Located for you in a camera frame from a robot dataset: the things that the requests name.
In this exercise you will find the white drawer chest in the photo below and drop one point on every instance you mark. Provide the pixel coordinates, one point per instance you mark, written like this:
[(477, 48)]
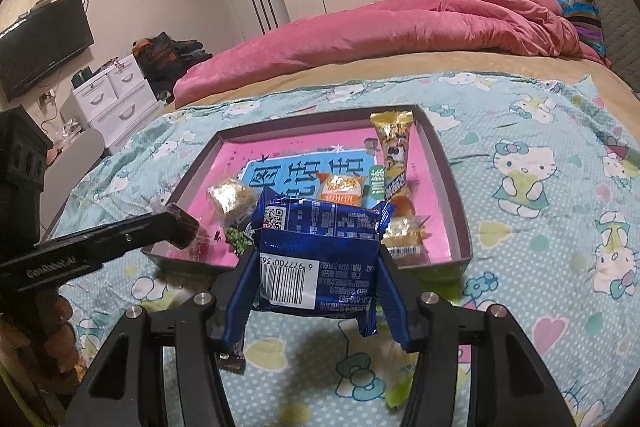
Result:
[(120, 107)]

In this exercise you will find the green snack packet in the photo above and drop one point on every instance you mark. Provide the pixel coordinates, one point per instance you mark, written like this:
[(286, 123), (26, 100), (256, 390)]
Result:
[(237, 239)]

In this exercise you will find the pink duvet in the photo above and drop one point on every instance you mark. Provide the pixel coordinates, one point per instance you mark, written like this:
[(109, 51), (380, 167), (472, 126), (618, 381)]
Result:
[(375, 32)]

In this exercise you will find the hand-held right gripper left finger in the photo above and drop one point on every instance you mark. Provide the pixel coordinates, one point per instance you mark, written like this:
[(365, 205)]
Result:
[(240, 302)]

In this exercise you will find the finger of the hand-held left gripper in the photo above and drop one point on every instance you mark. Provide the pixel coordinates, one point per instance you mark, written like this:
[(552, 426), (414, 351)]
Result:
[(130, 232)]

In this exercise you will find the blue snack packet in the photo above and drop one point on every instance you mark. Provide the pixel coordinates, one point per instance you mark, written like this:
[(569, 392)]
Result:
[(320, 257)]

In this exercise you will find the orange snack packet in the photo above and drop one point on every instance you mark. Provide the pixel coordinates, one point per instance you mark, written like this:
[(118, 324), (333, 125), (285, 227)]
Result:
[(340, 192)]

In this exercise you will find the person's left hand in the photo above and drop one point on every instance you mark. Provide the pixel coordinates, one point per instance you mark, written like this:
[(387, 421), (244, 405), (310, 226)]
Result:
[(62, 342)]

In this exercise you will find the clear packet of yellow pastry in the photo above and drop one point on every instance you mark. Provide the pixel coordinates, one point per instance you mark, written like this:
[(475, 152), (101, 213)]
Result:
[(407, 232)]

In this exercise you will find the long gold snack packet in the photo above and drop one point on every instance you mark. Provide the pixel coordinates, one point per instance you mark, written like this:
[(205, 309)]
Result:
[(395, 142)]

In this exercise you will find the clear packet of brown snack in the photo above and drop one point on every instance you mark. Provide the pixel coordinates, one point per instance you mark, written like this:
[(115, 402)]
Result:
[(232, 197)]

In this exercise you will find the black television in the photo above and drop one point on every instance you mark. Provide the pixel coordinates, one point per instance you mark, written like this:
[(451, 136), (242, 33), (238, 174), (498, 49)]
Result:
[(45, 47)]

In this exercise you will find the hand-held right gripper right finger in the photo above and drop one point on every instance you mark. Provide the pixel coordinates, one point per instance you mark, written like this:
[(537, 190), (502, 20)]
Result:
[(395, 302)]

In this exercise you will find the pile of dark bags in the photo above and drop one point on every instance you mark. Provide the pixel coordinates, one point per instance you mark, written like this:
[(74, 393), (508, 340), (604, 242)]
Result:
[(165, 52)]

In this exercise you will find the dark shallow box tray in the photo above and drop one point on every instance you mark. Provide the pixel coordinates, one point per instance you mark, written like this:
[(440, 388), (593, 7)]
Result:
[(300, 129)]

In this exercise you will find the dark brown snack packet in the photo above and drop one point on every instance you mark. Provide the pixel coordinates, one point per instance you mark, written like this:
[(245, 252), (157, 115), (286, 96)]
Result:
[(231, 361), (186, 227)]

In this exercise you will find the striped cloth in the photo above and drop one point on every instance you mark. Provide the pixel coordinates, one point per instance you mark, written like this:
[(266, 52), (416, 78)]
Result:
[(582, 22)]

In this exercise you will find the printed cat blanket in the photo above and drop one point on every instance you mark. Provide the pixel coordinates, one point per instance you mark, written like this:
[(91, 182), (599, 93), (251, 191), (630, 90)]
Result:
[(525, 257)]

